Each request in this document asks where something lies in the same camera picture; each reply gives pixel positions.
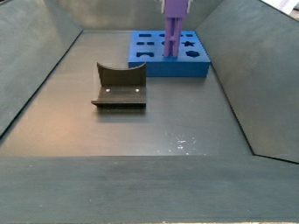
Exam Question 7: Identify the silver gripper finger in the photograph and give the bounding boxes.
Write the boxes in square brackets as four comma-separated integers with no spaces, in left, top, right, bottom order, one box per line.
[186,0,192,13]
[158,0,165,14]

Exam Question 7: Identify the purple three prong peg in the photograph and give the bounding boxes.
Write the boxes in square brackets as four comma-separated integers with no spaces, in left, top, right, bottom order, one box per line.
[162,0,188,57]

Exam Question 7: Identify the blue foam shape board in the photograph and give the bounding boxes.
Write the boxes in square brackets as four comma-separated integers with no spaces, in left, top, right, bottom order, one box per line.
[126,30,212,78]

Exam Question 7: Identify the dark curved holder bracket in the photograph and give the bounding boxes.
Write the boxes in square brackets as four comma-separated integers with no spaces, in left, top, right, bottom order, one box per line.
[90,63,146,108]

